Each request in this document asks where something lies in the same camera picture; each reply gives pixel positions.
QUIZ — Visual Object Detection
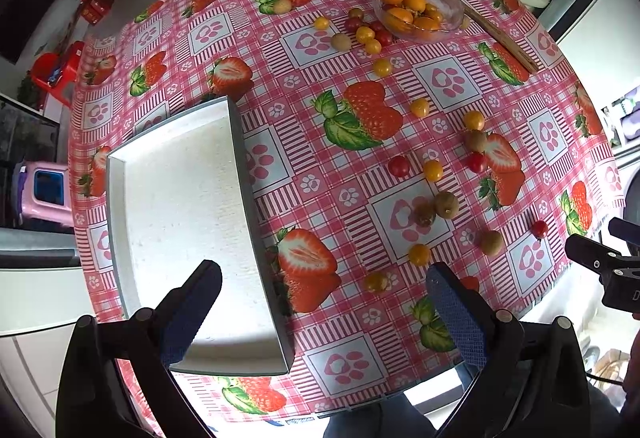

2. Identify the brown kiwi berry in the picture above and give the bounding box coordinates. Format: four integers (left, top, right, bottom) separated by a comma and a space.
480, 230, 504, 257

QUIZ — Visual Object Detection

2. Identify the yellow cherry tomato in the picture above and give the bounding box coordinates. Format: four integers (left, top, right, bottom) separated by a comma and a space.
463, 110, 486, 132

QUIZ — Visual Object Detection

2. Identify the white rectangular tray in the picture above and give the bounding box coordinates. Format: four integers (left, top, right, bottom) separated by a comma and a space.
106, 97, 294, 376

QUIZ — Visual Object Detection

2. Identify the red cherry tomato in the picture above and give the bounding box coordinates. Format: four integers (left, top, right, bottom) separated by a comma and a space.
387, 155, 411, 178

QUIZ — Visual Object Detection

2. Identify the pink plastic stool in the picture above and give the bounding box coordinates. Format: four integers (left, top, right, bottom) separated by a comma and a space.
11, 161, 73, 229

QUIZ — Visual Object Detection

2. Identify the pink strawberry pattern tablecloth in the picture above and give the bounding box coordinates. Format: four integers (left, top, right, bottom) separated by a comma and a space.
70, 0, 624, 422

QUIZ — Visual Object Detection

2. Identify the red plastic chair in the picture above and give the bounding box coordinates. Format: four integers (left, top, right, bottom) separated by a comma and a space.
30, 41, 85, 108

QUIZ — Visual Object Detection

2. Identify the clear glass fruit bowl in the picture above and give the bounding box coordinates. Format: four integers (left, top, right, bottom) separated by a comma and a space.
372, 0, 464, 43

